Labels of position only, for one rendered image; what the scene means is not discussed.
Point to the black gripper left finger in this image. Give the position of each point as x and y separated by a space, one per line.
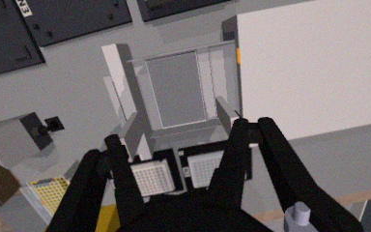
79 208

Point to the grey bench mat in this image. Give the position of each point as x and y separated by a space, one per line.
70 85

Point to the yellow open-top bin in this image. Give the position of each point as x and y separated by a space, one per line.
108 219

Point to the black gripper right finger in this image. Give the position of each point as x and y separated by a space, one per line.
306 207

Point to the white multi-well assay plate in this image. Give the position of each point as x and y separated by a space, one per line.
201 177

